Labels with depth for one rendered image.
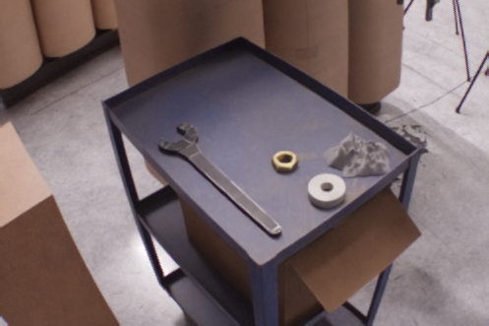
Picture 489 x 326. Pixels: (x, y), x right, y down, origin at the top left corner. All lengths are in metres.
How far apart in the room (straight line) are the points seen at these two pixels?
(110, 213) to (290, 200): 1.38
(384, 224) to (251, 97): 0.44
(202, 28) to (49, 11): 1.71
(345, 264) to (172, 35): 0.83
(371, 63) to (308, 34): 0.51
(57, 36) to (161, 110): 1.95
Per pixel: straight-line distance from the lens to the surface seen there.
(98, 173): 2.50
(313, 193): 1.00
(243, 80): 1.33
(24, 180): 1.14
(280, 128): 1.17
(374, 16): 2.17
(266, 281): 0.92
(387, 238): 1.08
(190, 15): 1.48
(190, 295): 1.79
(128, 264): 2.09
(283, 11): 1.79
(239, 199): 1.01
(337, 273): 1.02
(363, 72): 2.30
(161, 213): 1.53
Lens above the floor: 1.61
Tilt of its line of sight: 41 degrees down
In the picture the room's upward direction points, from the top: 5 degrees counter-clockwise
